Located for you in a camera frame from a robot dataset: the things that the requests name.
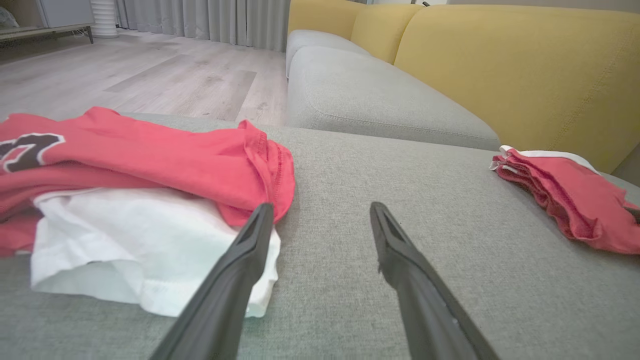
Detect white ribbed cylinder appliance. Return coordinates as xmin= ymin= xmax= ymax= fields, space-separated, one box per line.
xmin=90 ymin=0 xmax=120 ymax=39

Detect grey sofa seat cushion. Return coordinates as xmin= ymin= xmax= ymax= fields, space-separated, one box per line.
xmin=285 ymin=45 xmax=502 ymax=152
xmin=285 ymin=28 xmax=372 ymax=79

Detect light grey low cabinet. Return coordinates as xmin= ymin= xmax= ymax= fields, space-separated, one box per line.
xmin=0 ymin=0 xmax=96 ymax=45

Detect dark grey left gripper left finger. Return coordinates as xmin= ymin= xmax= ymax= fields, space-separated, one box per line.
xmin=150 ymin=202 xmax=275 ymax=360

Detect red white-trimmed shorts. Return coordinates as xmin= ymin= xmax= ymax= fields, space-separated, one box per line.
xmin=489 ymin=145 xmax=640 ymax=256

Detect red white basketball jersey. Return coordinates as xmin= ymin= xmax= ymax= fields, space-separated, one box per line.
xmin=0 ymin=106 xmax=296 ymax=319

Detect large grey sofa chaise cushion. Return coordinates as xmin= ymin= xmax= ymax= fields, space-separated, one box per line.
xmin=0 ymin=112 xmax=640 ymax=360

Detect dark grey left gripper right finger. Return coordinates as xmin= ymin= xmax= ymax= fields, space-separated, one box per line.
xmin=370 ymin=201 xmax=501 ymax=360

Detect wide yellow sofa back cushion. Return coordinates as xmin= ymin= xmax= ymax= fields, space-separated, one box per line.
xmin=393 ymin=4 xmax=640 ymax=174

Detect grey pleated curtain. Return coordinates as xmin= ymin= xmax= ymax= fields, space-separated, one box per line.
xmin=115 ymin=0 xmax=292 ymax=53

